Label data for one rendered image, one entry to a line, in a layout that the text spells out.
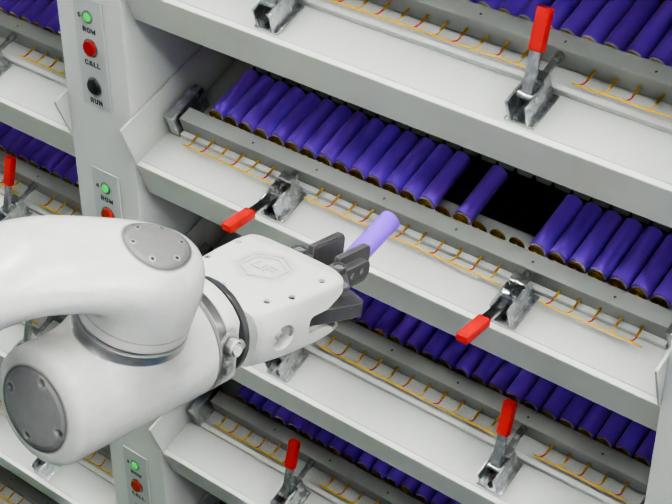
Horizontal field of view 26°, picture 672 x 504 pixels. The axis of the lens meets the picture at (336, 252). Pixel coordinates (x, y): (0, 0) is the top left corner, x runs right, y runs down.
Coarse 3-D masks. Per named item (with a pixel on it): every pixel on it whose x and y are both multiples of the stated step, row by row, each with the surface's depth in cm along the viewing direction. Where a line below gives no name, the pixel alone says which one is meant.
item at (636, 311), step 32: (192, 128) 149; (224, 128) 147; (256, 160) 145; (288, 160) 142; (320, 192) 140; (352, 192) 137; (384, 192) 137; (416, 224) 134; (448, 224) 132; (480, 256) 131; (512, 256) 128; (576, 288) 125; (608, 288) 124; (640, 320) 122
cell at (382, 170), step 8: (400, 136) 141; (408, 136) 141; (416, 136) 141; (400, 144) 141; (408, 144) 141; (392, 152) 140; (400, 152) 140; (408, 152) 141; (384, 160) 140; (392, 160) 140; (400, 160) 140; (376, 168) 139; (384, 168) 139; (392, 168) 140; (368, 176) 140; (376, 176) 139; (384, 176) 139
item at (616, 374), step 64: (192, 64) 151; (128, 128) 147; (192, 192) 146; (256, 192) 144; (576, 192) 135; (384, 256) 135; (448, 256) 133; (448, 320) 131; (576, 320) 126; (576, 384) 125; (640, 384) 120
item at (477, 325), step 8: (504, 296) 126; (512, 296) 126; (496, 304) 125; (504, 304) 125; (488, 312) 125; (496, 312) 125; (472, 320) 123; (480, 320) 123; (488, 320) 123; (464, 328) 122; (472, 328) 122; (480, 328) 123; (456, 336) 122; (464, 336) 122; (472, 336) 122
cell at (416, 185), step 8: (440, 144) 140; (432, 152) 139; (440, 152) 139; (448, 152) 139; (432, 160) 138; (440, 160) 138; (448, 160) 139; (424, 168) 138; (432, 168) 138; (440, 168) 138; (416, 176) 137; (424, 176) 137; (432, 176) 138; (408, 184) 137; (416, 184) 137; (424, 184) 137; (408, 192) 137; (416, 192) 137; (416, 200) 137
